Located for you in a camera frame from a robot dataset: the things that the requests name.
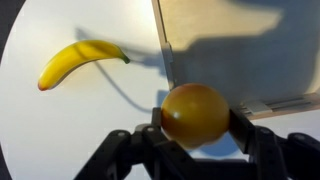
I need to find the wooden slatted crate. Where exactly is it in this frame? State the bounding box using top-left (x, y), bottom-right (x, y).
top-left (152, 0), bottom-right (320, 119)

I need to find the yellow banana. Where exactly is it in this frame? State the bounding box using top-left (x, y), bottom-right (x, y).
top-left (38, 40), bottom-right (130, 91)

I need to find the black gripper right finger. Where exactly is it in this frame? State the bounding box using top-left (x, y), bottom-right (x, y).
top-left (229, 109), bottom-right (320, 180)

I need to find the round yellow fruit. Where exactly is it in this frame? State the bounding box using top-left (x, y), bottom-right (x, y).
top-left (161, 83), bottom-right (230, 149)

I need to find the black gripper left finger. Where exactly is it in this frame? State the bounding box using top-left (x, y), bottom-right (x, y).
top-left (74, 108), bottom-right (187, 180)

